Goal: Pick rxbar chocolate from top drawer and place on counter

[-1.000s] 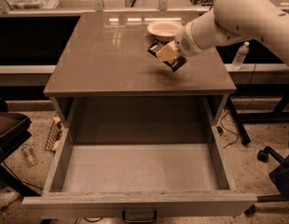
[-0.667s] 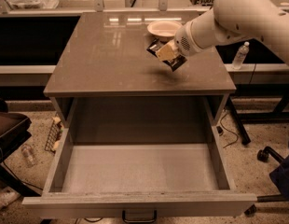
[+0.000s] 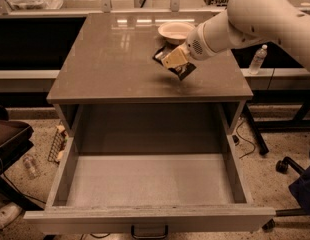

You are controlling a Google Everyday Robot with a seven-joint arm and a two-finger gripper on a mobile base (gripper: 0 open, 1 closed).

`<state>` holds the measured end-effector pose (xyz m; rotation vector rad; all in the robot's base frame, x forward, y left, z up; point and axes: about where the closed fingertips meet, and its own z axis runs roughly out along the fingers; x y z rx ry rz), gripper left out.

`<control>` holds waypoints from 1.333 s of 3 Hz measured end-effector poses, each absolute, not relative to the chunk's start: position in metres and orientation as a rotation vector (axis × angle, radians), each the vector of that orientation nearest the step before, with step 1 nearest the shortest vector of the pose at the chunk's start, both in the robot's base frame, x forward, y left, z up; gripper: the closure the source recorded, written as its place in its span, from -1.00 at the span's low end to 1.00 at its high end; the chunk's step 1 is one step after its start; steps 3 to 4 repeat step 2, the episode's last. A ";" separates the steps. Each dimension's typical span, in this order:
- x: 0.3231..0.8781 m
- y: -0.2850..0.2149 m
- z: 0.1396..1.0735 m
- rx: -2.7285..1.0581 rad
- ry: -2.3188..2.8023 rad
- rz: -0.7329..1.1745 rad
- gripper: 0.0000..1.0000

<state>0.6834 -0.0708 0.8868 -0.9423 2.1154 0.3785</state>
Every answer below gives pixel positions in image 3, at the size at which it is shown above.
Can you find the black rxbar chocolate wrapper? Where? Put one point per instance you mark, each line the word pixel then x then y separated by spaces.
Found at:
pixel 182 71

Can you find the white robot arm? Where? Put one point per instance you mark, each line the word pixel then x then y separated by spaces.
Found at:
pixel 245 23

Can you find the grey drawer cabinet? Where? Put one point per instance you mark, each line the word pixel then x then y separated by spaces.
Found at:
pixel 114 99

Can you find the open grey top drawer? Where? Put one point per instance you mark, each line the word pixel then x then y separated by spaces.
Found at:
pixel 203 192

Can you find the white bowl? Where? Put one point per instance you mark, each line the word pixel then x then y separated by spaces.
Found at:
pixel 175 32

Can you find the clear plastic water bottle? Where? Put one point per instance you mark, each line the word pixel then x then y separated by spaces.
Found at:
pixel 258 60

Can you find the black chair left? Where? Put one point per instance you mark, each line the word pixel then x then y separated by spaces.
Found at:
pixel 14 143

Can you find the plastic bottle on floor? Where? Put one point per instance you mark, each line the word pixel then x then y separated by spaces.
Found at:
pixel 30 165

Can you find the black office chair right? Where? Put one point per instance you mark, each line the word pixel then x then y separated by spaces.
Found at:
pixel 300 188

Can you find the wire basket on floor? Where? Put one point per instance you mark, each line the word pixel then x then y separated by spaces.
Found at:
pixel 58 145

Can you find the black drawer handle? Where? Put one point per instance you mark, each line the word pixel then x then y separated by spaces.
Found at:
pixel 138 233

